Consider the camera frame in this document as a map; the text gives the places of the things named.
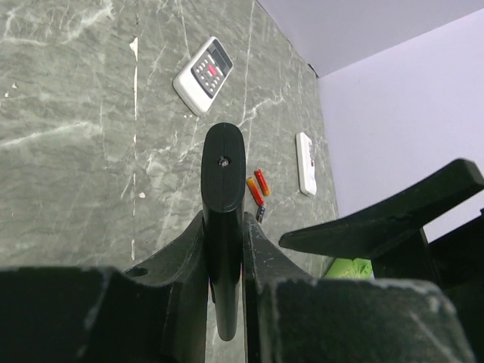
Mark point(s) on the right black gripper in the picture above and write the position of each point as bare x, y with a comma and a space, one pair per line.
454, 261

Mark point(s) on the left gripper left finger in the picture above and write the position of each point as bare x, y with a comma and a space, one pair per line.
154, 312

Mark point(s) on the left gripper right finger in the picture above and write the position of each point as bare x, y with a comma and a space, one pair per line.
290, 316

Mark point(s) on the black slim remote control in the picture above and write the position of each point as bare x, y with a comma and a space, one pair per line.
223, 170

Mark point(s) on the grey white remote control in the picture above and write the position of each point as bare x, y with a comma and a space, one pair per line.
201, 79

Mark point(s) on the white napa cabbage toy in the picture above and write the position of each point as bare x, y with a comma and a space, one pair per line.
350, 269

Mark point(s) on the dark battery lower middle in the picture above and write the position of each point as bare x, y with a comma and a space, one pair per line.
260, 213

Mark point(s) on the red orange battery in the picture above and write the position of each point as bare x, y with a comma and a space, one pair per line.
263, 184
254, 191

